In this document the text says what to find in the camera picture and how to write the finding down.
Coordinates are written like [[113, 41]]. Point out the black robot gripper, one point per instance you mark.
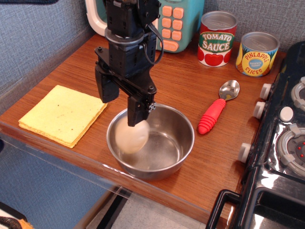
[[125, 66]]

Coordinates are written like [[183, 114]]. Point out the white potato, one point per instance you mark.
[[131, 139]]

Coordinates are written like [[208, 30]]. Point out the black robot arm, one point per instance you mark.
[[128, 18]]

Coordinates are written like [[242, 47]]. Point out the stainless steel pan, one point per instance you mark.
[[170, 141]]

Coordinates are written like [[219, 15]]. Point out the yellow sponge cloth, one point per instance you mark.
[[63, 115]]

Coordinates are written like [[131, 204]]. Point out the toy microwave teal and white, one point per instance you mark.
[[179, 21]]

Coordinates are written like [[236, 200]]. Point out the tomato sauce can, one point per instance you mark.
[[216, 38]]

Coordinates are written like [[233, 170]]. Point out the pineapple slices can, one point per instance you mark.
[[257, 53]]

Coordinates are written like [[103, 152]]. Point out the black toy stove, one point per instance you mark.
[[273, 184]]

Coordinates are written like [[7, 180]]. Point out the red handled metal spoon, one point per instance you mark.
[[228, 91]]

